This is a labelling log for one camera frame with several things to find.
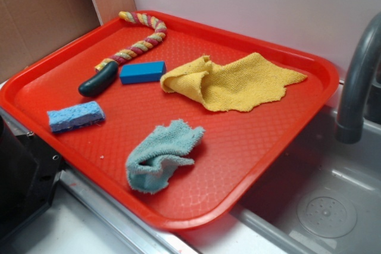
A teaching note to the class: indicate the brown cardboard panel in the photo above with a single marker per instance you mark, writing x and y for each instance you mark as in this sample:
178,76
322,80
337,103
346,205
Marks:
32,29

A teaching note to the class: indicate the red plastic tray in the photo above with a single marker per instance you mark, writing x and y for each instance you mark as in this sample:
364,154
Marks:
236,149

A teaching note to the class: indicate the blue sponge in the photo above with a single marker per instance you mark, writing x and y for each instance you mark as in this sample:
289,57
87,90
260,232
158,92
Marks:
76,116

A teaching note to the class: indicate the blue rectangular block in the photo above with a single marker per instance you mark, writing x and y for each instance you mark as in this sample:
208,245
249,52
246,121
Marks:
142,72

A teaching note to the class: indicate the grey faucet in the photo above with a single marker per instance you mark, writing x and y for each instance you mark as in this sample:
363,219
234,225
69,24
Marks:
360,98

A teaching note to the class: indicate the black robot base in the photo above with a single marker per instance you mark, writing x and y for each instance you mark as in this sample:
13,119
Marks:
30,169

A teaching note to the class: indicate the light blue cloth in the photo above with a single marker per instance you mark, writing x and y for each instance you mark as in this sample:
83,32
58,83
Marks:
154,161

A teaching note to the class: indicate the dark green toy cucumber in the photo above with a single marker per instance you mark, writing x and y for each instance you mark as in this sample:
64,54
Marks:
100,81

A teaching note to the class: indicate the yellow cloth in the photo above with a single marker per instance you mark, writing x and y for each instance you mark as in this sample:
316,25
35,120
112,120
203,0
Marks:
241,85

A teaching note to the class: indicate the grey plastic sink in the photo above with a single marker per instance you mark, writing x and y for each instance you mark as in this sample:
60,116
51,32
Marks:
319,196

